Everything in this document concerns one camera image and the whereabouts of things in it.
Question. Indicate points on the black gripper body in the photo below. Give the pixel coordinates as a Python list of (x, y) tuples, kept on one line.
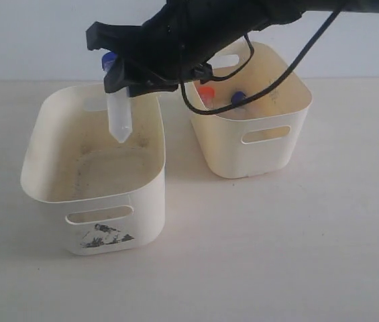
[(184, 34)]

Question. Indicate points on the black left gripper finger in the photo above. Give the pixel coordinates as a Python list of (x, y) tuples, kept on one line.
[(119, 39)]

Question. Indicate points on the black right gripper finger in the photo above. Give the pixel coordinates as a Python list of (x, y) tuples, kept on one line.
[(122, 74)]

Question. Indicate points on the orange-capped clear tube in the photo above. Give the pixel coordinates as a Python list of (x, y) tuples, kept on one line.
[(207, 95)]

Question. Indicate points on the cream plastic bin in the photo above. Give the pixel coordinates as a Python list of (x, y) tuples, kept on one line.
[(259, 137)]

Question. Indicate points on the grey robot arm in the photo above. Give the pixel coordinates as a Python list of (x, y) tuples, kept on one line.
[(184, 76)]

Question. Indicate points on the white bin with sticker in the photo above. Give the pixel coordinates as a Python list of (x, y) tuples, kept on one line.
[(98, 195)]

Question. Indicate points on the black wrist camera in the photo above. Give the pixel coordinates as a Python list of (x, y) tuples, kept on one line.
[(202, 73)]

